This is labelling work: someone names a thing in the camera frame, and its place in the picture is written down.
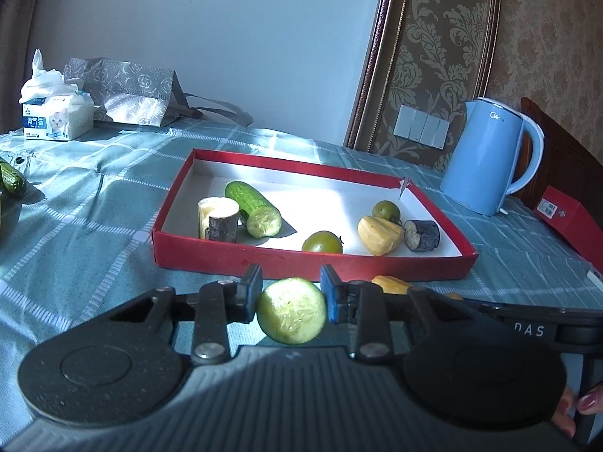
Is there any white tissue pack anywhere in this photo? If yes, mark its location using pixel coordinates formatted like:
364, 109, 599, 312
19, 48, 95, 142

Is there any red cardboard tray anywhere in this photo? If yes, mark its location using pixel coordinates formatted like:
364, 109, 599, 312
152, 148, 480, 282

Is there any yellow banana piece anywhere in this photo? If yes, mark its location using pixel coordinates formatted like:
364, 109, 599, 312
371, 275, 413, 295

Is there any green checkered tablecloth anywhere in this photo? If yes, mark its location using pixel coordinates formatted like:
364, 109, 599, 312
0, 120, 603, 434

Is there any brown patterned curtain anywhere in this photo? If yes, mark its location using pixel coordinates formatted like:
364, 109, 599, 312
0, 0, 48, 133

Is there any white wall switch panel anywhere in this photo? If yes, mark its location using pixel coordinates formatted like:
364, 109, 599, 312
393, 105, 448, 149

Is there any yellow pepper piece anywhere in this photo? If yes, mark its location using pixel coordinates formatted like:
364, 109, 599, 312
357, 215, 405, 256

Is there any short cucumber piece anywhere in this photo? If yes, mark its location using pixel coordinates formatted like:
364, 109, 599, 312
256, 277, 328, 345

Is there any red cardboard box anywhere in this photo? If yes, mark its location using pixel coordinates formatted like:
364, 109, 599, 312
533, 186, 603, 269

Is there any eggplant piece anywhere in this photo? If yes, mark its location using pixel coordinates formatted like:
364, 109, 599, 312
403, 219, 441, 252

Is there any person's right hand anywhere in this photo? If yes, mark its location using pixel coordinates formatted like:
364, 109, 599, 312
551, 383, 603, 438

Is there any blue electric kettle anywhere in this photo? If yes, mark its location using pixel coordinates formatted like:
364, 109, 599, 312
440, 97, 546, 217

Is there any long cucumber piece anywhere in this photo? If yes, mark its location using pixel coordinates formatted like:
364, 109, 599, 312
224, 181, 282, 239

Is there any gilded ornate wall frame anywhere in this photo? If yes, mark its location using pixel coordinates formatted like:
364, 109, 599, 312
344, 0, 504, 151

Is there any green cucumber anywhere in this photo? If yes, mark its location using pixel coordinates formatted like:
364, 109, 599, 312
0, 162, 28, 197

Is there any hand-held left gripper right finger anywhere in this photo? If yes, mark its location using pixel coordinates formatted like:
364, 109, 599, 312
319, 265, 476, 363

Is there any silver patterned gift bag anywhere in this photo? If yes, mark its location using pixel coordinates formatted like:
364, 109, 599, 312
63, 56, 254, 128

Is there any green tomato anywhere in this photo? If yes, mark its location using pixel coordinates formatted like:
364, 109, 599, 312
372, 200, 401, 222
301, 231, 344, 254

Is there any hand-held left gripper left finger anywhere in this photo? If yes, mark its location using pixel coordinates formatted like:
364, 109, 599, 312
109, 264, 263, 367

